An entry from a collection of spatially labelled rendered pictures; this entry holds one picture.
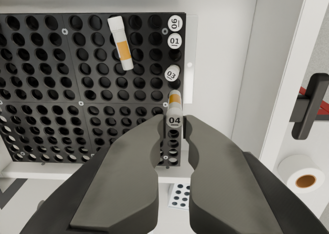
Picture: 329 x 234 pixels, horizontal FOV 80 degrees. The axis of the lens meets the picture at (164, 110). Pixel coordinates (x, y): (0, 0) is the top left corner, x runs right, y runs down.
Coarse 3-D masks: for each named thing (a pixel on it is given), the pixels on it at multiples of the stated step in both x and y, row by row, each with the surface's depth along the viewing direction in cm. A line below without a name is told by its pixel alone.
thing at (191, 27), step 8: (192, 16) 22; (192, 24) 22; (192, 32) 23; (192, 40) 23; (192, 48) 23; (192, 56) 24; (184, 64) 24; (192, 64) 24; (184, 72) 25; (192, 72) 25; (184, 80) 25; (192, 80) 25; (184, 88) 26; (192, 88) 26; (184, 96) 26; (192, 96) 26
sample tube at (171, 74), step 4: (172, 64) 20; (176, 64) 20; (168, 68) 18; (172, 68) 18; (176, 68) 18; (168, 72) 18; (172, 72) 18; (176, 72) 18; (168, 76) 18; (172, 76) 18; (176, 76) 18; (168, 80) 18; (172, 80) 18
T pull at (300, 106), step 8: (312, 80) 19; (320, 80) 18; (328, 80) 18; (312, 88) 19; (320, 88) 18; (304, 96) 19; (312, 96) 19; (320, 96) 19; (296, 104) 19; (304, 104) 19; (312, 104) 19; (320, 104) 19; (296, 112) 20; (304, 112) 20; (312, 112) 20; (296, 120) 20; (304, 120) 20; (312, 120) 20; (296, 128) 21; (304, 128) 20; (296, 136) 21; (304, 136) 21
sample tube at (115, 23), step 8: (120, 16) 17; (112, 24) 17; (120, 24) 17; (112, 32) 17; (120, 32) 17; (120, 40) 17; (120, 48) 18; (128, 48) 18; (120, 56) 18; (128, 56) 18; (128, 64) 18
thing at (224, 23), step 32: (0, 0) 23; (32, 0) 23; (64, 0) 23; (96, 0) 23; (128, 0) 22; (160, 0) 22; (192, 0) 22; (224, 0) 22; (256, 0) 22; (224, 32) 24; (224, 64) 25; (224, 96) 27; (224, 128) 30; (0, 160) 28; (160, 160) 30
